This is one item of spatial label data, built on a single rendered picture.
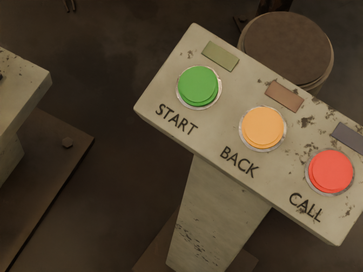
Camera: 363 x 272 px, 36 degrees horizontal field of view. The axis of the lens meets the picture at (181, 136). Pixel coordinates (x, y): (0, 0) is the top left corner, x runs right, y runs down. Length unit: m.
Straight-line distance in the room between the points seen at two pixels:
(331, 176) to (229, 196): 0.14
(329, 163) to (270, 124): 0.07
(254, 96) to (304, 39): 0.18
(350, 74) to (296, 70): 0.69
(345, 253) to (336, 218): 0.64
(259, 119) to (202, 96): 0.06
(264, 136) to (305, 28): 0.23
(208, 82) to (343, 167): 0.15
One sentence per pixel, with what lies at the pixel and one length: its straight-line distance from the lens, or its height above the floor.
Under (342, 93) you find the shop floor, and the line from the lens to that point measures 1.33.
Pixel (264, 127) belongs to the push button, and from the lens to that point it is 0.53.
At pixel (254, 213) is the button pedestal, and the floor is 0.49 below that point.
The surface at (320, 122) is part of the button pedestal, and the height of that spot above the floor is 0.61.
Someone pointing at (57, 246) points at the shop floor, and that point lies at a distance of 1.12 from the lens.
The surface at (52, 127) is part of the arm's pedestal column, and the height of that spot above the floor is 0.02.
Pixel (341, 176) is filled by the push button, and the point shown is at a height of 0.61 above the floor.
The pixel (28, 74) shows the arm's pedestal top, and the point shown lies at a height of 0.30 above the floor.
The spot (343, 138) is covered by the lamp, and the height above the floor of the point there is 0.61.
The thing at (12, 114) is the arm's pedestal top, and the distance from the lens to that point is 0.89.
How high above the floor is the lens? 1.07
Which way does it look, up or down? 64 degrees down
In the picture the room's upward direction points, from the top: 11 degrees clockwise
